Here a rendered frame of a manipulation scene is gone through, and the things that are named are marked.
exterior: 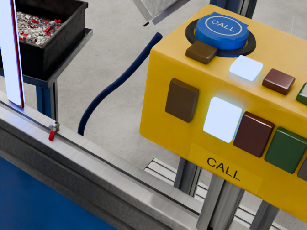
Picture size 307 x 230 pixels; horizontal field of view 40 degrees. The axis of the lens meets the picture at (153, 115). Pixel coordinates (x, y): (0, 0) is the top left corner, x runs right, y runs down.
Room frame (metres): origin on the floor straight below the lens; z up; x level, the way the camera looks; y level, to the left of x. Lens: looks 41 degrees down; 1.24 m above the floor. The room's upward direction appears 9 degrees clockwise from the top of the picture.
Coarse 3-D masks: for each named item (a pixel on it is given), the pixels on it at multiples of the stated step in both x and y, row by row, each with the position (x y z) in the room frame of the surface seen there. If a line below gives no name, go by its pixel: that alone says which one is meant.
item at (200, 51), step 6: (198, 42) 0.27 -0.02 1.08; (192, 48) 0.26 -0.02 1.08; (198, 48) 0.26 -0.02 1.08; (204, 48) 0.26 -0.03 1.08; (210, 48) 0.26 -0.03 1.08; (216, 48) 0.27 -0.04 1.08; (186, 54) 0.26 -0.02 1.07; (192, 54) 0.26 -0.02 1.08; (198, 54) 0.25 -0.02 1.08; (204, 54) 0.25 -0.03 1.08; (210, 54) 0.26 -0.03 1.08; (216, 54) 0.26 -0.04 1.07; (198, 60) 0.25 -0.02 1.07; (204, 60) 0.25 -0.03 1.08; (210, 60) 0.25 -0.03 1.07
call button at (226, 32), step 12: (216, 12) 0.31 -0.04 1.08; (204, 24) 0.29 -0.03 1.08; (216, 24) 0.29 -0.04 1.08; (228, 24) 0.30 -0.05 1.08; (240, 24) 0.30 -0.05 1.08; (204, 36) 0.28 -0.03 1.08; (216, 36) 0.28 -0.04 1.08; (228, 36) 0.28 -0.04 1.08; (240, 36) 0.28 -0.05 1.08; (228, 48) 0.27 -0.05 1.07; (240, 48) 0.28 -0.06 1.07
